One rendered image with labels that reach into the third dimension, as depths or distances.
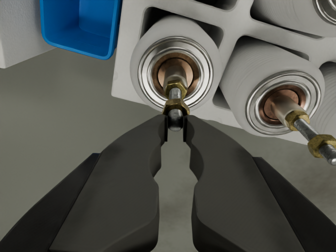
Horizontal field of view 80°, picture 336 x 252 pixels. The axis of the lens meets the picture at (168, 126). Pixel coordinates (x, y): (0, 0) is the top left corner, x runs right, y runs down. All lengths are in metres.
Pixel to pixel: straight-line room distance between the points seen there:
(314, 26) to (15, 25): 0.36
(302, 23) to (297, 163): 0.52
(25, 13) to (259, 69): 0.33
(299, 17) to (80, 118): 0.49
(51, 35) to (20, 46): 0.05
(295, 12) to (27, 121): 0.61
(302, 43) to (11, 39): 0.38
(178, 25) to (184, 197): 0.60
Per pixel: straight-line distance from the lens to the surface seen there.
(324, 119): 0.31
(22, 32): 0.39
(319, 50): 0.33
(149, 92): 0.21
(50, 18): 0.40
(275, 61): 0.24
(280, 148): 0.64
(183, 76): 0.18
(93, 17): 0.48
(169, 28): 0.20
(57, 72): 0.54
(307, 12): 0.23
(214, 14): 0.27
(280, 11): 0.27
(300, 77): 0.24
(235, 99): 0.24
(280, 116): 0.23
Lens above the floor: 0.45
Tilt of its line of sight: 58 degrees down
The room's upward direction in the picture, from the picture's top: 177 degrees counter-clockwise
